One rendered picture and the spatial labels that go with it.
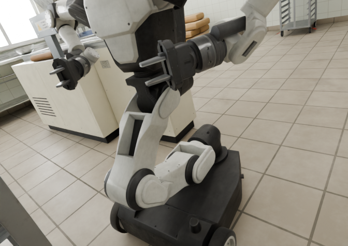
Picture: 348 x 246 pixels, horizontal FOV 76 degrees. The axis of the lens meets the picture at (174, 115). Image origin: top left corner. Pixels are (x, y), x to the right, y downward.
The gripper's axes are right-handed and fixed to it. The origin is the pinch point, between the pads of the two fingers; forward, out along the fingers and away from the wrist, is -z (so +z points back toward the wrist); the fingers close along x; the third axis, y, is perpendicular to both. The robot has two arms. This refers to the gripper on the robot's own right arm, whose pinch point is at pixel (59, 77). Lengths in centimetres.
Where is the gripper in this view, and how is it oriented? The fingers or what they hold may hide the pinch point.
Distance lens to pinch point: 93.0
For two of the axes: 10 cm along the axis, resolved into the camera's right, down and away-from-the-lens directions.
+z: 0.7, -4.5, 8.9
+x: -2.4, -8.7, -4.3
